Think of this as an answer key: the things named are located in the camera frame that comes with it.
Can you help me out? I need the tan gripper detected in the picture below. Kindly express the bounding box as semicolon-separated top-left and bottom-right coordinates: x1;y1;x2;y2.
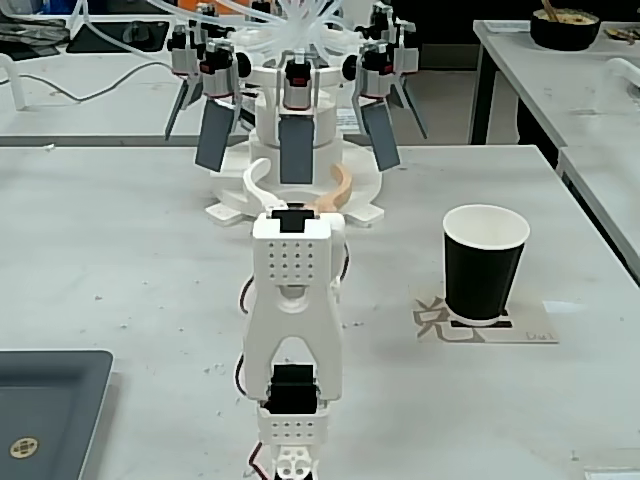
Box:
242;157;354;212

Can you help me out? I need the dark grey bag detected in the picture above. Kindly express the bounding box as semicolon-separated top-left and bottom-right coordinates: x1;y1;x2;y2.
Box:
0;10;70;61

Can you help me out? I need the white arch stand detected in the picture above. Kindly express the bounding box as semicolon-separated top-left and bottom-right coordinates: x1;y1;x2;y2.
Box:
0;52;27;112
595;57;640;115

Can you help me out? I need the grey dispenser unit with flap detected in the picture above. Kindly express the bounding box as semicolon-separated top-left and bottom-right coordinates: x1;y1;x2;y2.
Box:
277;49;321;186
193;40;244;172
369;2;430;141
163;3;209;142
344;40;402;172

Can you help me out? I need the black bowl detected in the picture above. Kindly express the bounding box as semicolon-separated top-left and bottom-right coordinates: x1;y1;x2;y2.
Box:
528;7;602;51

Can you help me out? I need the white paper sheet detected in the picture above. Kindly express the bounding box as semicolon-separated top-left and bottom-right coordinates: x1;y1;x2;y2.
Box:
582;464;640;480

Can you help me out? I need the grey cable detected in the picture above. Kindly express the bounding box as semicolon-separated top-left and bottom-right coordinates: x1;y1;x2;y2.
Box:
0;59;174;105

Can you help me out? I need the black paper cup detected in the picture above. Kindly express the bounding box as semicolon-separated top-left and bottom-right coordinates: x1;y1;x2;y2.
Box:
442;203;531;327

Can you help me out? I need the black mouse pad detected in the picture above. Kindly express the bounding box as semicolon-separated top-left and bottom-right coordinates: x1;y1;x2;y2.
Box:
66;19;170;55

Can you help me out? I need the dark metal table leg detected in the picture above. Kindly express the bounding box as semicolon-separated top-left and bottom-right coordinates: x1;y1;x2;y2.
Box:
468;42;501;146

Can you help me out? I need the printed paper mat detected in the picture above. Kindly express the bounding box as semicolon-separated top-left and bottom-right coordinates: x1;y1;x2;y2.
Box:
408;284;561;346

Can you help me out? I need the dark grey tray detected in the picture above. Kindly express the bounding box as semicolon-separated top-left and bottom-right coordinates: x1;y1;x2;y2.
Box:
0;349;115;480

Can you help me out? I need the clear tube bundle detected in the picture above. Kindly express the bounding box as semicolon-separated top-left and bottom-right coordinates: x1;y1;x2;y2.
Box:
69;0;371;66

